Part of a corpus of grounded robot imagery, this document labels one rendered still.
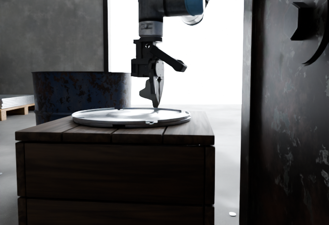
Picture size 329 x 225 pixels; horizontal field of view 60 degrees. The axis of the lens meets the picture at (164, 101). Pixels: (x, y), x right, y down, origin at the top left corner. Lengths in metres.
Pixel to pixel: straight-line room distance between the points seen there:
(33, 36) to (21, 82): 0.79
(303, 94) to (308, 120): 0.03
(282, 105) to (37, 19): 5.01
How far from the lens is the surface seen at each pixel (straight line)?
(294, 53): 0.30
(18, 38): 5.31
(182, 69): 0.81
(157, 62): 0.83
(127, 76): 1.20
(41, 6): 5.25
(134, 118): 0.65
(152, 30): 0.84
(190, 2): 0.83
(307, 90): 0.30
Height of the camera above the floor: 0.45
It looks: 4 degrees down
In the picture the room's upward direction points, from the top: straight up
